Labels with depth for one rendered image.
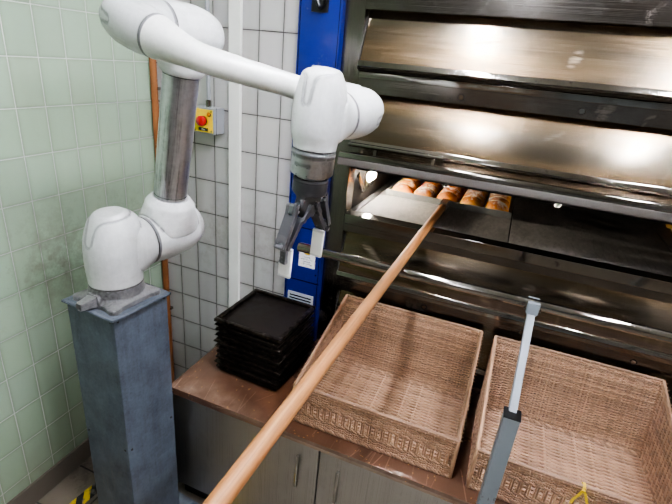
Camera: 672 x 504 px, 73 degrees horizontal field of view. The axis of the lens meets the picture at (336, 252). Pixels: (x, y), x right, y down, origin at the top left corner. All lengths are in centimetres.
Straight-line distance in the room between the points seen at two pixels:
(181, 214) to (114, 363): 49
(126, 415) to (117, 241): 57
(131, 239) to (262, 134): 72
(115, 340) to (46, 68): 91
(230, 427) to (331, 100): 125
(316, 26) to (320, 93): 86
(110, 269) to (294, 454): 85
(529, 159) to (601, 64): 32
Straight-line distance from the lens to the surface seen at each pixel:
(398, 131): 166
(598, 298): 180
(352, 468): 162
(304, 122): 90
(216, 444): 188
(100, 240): 142
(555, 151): 162
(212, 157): 203
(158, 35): 118
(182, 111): 141
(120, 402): 162
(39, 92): 183
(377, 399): 178
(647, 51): 165
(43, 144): 185
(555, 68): 160
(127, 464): 180
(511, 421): 129
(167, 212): 149
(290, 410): 79
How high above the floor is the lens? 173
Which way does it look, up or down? 23 degrees down
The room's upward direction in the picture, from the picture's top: 6 degrees clockwise
